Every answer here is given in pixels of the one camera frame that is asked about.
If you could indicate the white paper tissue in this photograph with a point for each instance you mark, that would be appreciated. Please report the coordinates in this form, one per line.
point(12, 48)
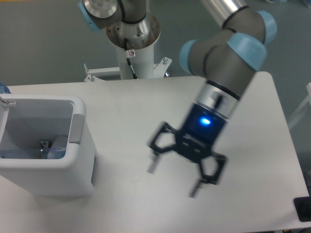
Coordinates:
point(60, 142)

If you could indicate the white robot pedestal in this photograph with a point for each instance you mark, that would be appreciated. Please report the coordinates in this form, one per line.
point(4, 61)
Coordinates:
point(136, 60)

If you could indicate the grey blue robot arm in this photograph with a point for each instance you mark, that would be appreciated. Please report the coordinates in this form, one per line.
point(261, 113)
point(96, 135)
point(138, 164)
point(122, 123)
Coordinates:
point(228, 61)

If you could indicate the black device at table edge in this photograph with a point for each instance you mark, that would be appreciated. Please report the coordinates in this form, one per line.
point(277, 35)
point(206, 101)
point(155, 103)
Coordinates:
point(303, 208)

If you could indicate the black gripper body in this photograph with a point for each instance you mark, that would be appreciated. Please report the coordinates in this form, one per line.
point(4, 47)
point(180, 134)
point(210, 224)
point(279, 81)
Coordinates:
point(198, 133)

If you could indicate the white trash can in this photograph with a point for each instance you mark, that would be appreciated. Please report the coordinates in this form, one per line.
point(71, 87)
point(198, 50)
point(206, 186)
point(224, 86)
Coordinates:
point(27, 119)

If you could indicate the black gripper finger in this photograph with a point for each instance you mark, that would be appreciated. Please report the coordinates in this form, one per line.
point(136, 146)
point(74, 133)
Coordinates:
point(157, 150)
point(210, 170)

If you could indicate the crushed clear plastic bottle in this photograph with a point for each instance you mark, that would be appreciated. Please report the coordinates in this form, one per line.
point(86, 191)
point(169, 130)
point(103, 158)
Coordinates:
point(33, 153)

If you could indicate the white frame at right edge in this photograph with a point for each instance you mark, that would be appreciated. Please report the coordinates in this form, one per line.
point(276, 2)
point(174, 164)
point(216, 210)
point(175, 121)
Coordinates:
point(301, 109)

